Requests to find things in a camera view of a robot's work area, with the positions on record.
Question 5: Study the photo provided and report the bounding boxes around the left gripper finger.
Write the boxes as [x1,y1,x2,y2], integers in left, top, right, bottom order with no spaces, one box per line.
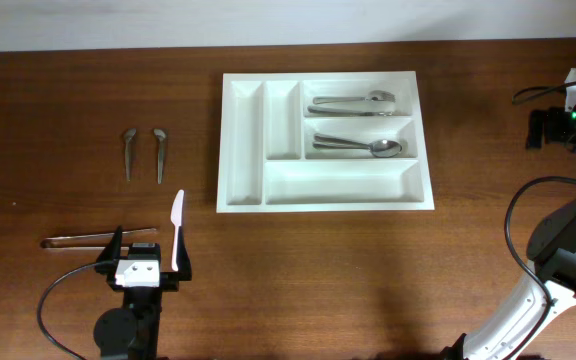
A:
[94,226,123,273]
[175,227,192,281]

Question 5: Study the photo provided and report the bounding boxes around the metal fork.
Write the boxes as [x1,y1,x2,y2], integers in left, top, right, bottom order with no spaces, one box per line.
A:
[312,90,396,105]
[307,105,395,116]

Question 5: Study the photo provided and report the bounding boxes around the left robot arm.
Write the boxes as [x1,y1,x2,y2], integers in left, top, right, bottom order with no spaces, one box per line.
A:
[93,226,192,359]

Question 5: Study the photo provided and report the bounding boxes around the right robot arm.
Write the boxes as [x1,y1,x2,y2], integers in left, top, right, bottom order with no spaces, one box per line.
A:
[439,68,576,360]

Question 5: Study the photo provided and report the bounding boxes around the metal tongs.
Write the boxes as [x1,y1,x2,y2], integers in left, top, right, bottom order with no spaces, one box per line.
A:
[39,227,159,250]

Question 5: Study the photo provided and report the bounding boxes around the white plastic knife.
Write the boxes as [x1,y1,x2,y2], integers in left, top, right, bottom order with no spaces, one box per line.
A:
[170,190,185,272]

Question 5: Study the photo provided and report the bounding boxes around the right small bent spoon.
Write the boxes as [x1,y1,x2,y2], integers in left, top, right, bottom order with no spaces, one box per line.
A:
[153,128,167,184]

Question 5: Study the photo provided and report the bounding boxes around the small bent spoon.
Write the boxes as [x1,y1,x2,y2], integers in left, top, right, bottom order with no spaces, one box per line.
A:
[153,128,167,184]
[123,128,137,182]

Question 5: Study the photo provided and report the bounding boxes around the left small bent spoon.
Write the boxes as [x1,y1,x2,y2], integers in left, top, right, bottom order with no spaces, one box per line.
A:
[123,128,137,182]

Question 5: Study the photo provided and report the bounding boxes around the white cutlery tray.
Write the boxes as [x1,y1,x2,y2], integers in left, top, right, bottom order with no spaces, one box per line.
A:
[216,71,435,213]

